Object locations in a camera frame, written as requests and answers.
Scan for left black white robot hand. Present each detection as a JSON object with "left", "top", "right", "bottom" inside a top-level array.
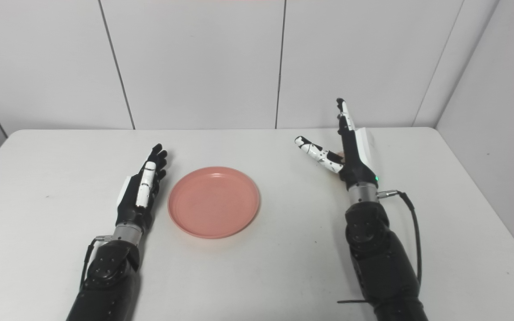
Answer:
[{"left": 115, "top": 143, "right": 169, "bottom": 231}]

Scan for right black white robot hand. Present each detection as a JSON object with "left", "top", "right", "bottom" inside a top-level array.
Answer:
[{"left": 294, "top": 98, "right": 380, "bottom": 191}]

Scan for pink round plate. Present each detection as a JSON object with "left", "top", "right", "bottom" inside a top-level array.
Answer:
[{"left": 168, "top": 167, "right": 261, "bottom": 239}]

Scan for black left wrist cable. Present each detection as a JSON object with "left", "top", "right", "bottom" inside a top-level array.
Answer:
[{"left": 79, "top": 235, "right": 112, "bottom": 286}]

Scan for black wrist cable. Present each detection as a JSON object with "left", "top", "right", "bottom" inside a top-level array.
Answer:
[
  {"left": 79, "top": 235, "right": 112, "bottom": 286},
  {"left": 377, "top": 189, "right": 423, "bottom": 286}
]

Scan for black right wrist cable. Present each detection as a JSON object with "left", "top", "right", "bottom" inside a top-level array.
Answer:
[{"left": 377, "top": 189, "right": 423, "bottom": 286}]

